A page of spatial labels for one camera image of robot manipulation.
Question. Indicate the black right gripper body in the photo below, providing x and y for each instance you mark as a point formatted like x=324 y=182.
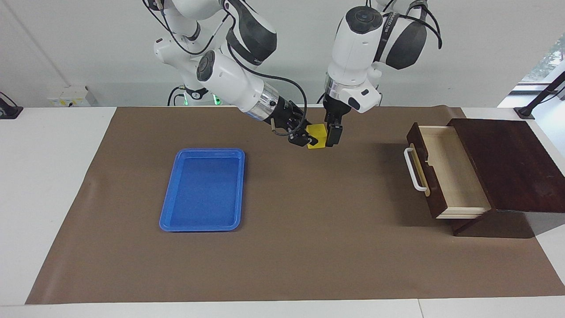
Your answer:
x=287 y=117

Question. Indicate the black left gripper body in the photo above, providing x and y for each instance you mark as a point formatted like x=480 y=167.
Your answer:
x=336 y=112

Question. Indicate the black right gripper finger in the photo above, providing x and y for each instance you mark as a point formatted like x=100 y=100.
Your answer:
x=302 y=140
x=306 y=125

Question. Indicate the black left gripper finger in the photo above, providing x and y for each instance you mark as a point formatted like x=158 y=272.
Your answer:
x=335 y=136

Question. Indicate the yellow cube block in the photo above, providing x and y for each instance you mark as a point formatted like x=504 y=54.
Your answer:
x=318 y=133

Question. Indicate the dark wooden drawer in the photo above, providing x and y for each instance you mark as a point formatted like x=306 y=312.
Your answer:
x=454 y=172

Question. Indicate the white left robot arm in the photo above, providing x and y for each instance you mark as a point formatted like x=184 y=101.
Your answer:
x=353 y=48

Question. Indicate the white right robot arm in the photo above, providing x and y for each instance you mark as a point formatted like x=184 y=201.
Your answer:
x=229 y=79

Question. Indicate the dark wooden drawer cabinet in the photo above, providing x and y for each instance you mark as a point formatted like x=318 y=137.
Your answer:
x=507 y=163

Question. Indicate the brown table mat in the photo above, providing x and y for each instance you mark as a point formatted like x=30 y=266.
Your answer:
x=309 y=221

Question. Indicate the blue plastic tray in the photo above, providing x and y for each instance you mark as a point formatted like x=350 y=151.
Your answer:
x=198 y=194

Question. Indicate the black stand with base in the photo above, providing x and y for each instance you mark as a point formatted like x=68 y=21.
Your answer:
x=525 y=112

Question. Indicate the window with greenery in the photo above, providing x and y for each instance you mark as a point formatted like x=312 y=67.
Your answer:
x=547 y=62

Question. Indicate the black table clamp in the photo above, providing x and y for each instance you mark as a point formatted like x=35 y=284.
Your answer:
x=9 y=112

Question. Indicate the white wall outlet box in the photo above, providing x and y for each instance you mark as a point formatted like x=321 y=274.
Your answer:
x=70 y=98

